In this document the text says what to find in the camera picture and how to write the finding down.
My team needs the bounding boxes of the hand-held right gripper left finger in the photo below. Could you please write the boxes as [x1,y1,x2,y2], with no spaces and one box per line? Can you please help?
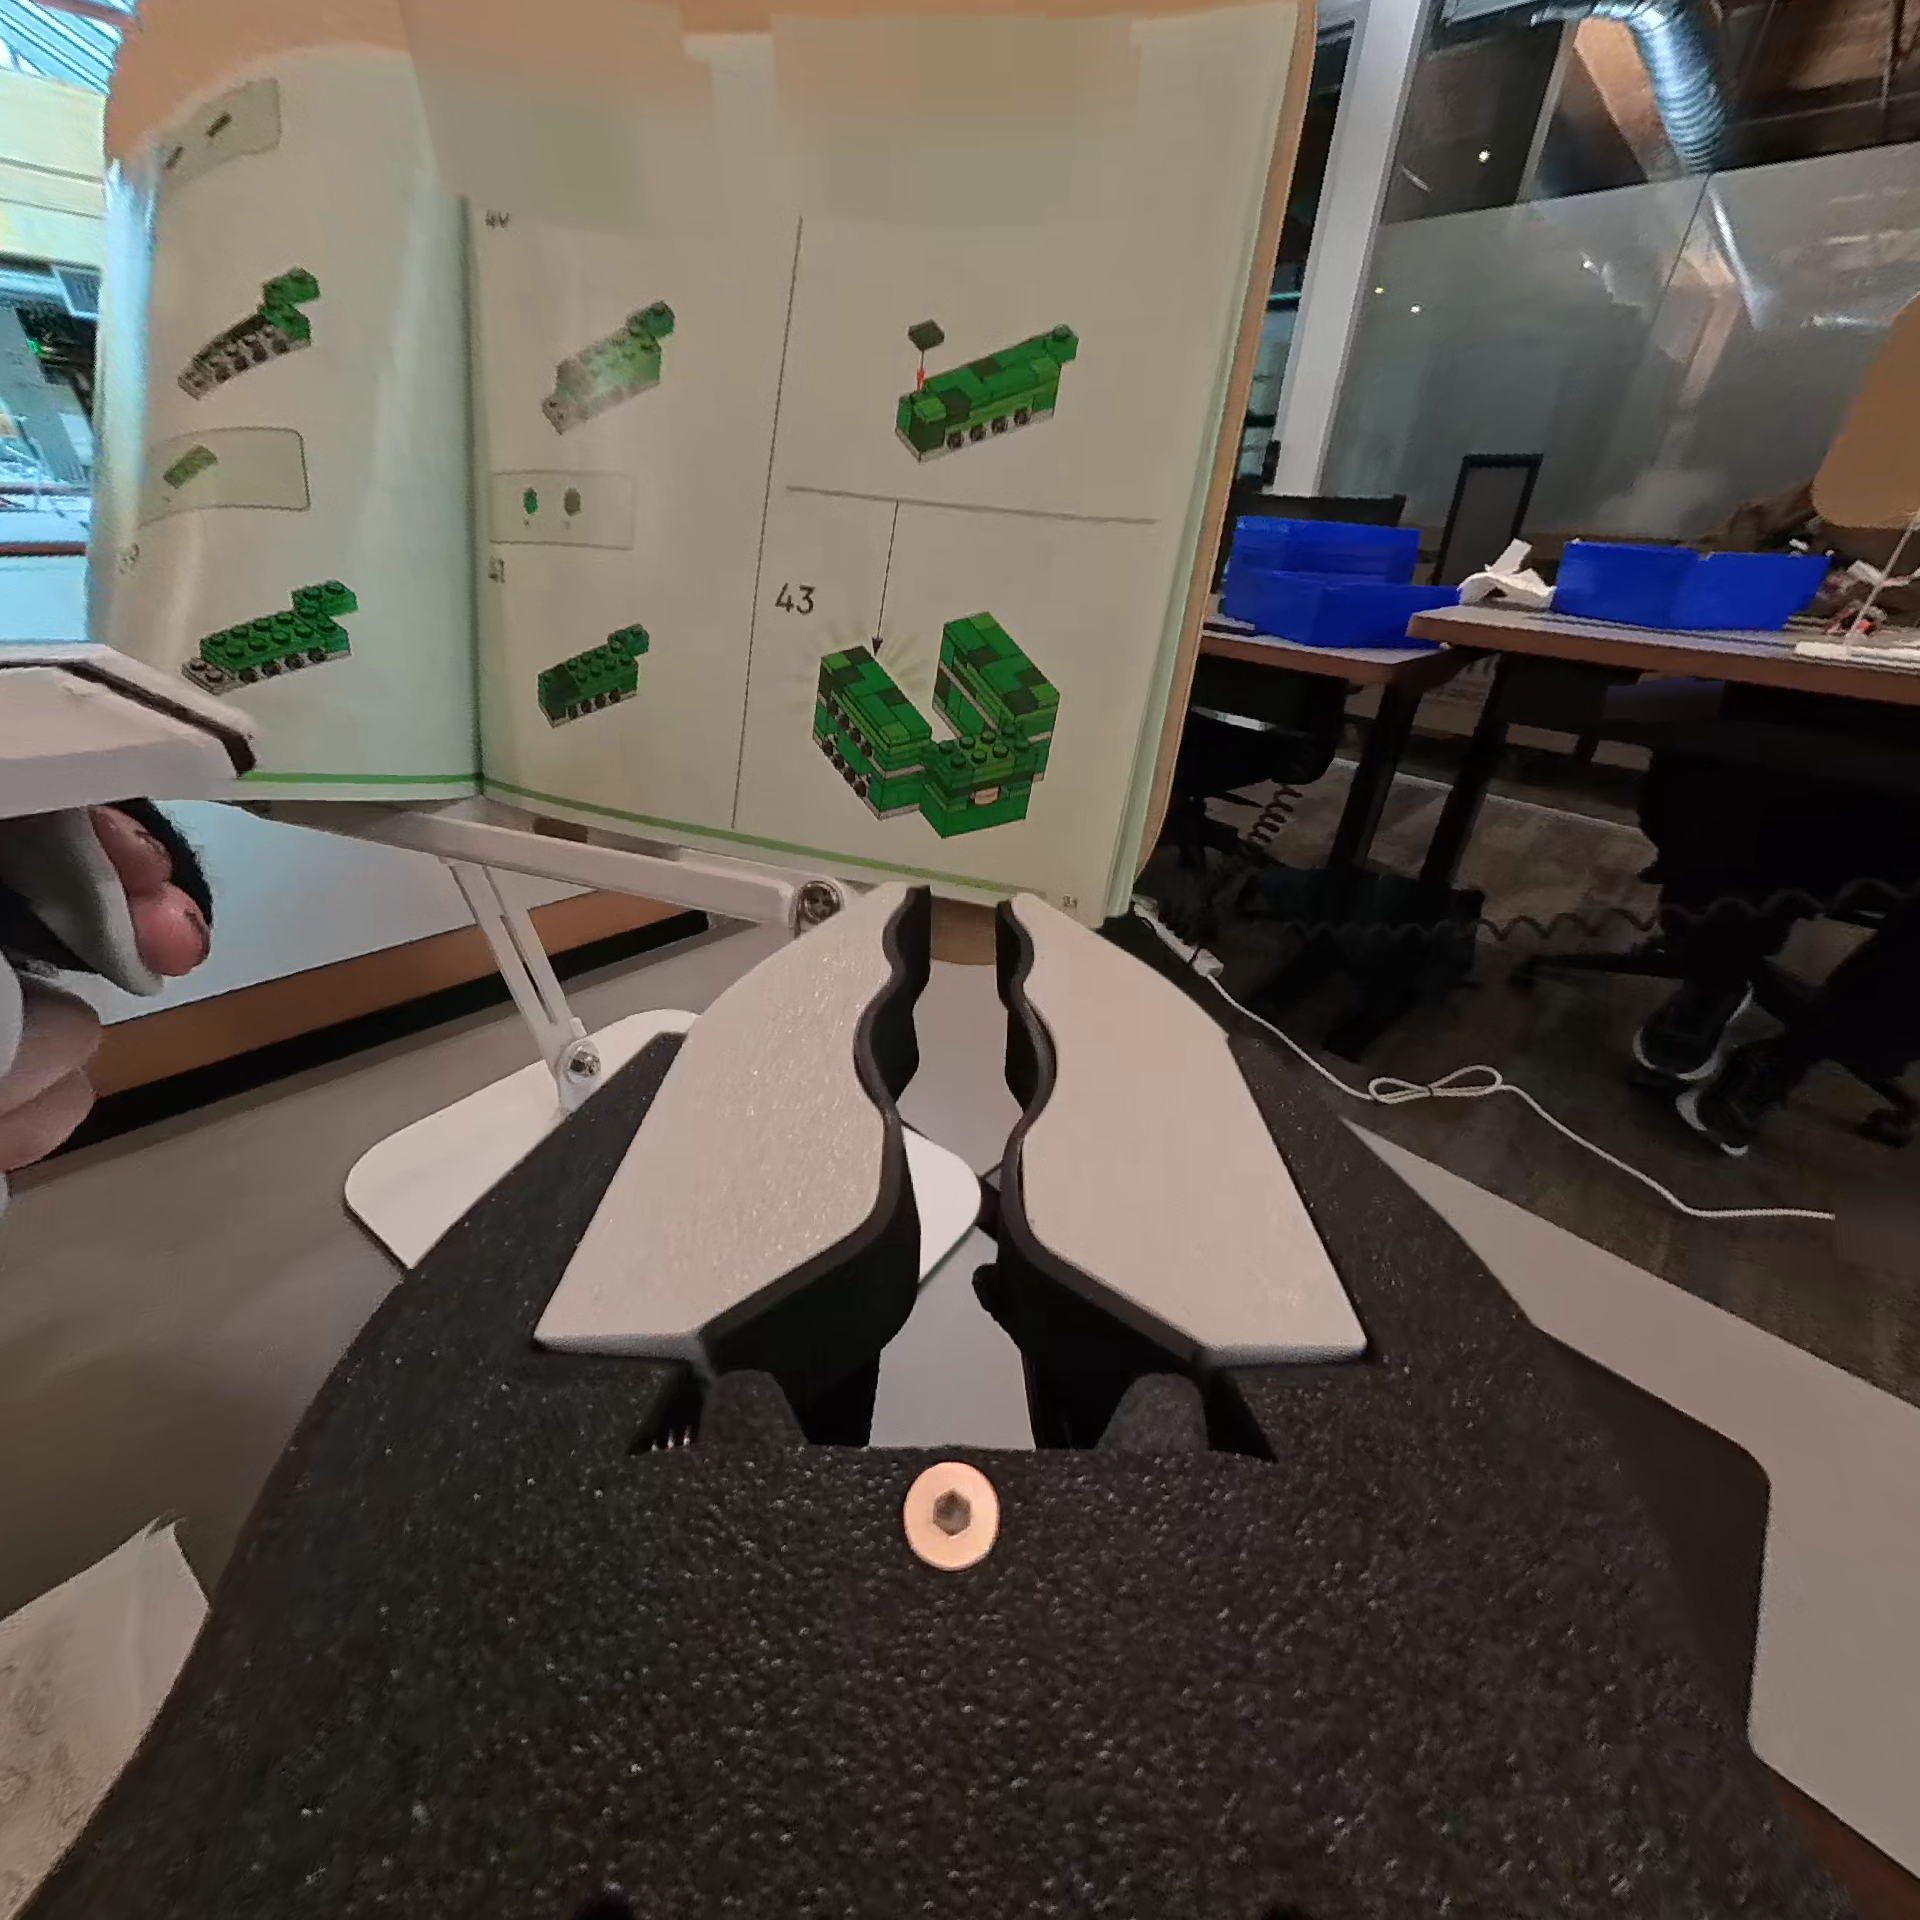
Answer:
[533,882,928,1450]

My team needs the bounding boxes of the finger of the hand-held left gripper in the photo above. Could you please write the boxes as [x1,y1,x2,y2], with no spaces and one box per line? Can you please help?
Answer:
[0,690,246,818]
[0,643,257,759]

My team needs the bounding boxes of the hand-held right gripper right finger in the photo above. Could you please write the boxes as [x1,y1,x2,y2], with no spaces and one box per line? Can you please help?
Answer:
[975,894,1370,1455]

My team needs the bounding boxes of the building instruction booklet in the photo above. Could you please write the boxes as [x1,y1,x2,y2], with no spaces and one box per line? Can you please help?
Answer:
[89,0,1305,922]

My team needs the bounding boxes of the brick-printed white paper bag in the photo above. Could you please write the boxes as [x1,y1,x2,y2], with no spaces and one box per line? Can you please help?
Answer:
[0,1519,207,1870]

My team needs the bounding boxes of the grey office desk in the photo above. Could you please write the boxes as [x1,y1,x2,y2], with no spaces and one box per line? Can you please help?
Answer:
[1199,600,1463,888]
[1448,606,1920,903]

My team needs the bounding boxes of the white and wooden book stand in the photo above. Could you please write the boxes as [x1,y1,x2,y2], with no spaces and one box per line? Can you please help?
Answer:
[102,0,1323,1280]

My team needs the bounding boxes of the black framed sign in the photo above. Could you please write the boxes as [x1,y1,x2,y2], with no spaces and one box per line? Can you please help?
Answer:
[1448,453,1546,590]

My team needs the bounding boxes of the long blue plastic bin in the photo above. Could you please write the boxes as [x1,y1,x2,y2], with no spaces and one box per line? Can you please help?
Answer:
[1551,541,1835,634]

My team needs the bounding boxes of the wooden book stand board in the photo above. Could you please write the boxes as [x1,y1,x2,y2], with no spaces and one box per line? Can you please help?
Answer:
[1809,297,1920,529]

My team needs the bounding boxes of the white cable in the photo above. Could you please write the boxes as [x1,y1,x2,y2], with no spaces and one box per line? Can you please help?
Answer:
[1199,960,1840,1224]

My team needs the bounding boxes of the silver flexible duct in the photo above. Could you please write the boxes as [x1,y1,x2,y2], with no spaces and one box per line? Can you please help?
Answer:
[1589,0,1801,169]

